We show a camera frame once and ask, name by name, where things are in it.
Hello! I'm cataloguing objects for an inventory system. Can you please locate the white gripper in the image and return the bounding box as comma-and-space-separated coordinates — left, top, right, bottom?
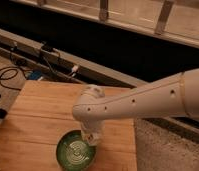
81, 120, 103, 144

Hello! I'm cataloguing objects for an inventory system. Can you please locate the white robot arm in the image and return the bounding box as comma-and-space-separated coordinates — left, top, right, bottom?
72, 69, 199, 146

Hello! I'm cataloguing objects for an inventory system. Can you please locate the green ceramic bowl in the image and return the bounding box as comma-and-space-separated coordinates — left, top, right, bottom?
56, 130, 96, 171

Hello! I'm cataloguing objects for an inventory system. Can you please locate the blue box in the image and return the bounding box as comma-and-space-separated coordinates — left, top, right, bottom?
27, 70, 42, 80

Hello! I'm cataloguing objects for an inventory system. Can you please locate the white cable connector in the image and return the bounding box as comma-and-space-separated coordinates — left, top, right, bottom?
69, 65, 79, 75

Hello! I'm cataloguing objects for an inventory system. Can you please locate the black clamp on rail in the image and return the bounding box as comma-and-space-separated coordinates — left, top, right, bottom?
41, 41, 60, 55

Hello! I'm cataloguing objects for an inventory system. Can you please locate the black coiled cable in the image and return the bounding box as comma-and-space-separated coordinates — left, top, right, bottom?
0, 65, 25, 91

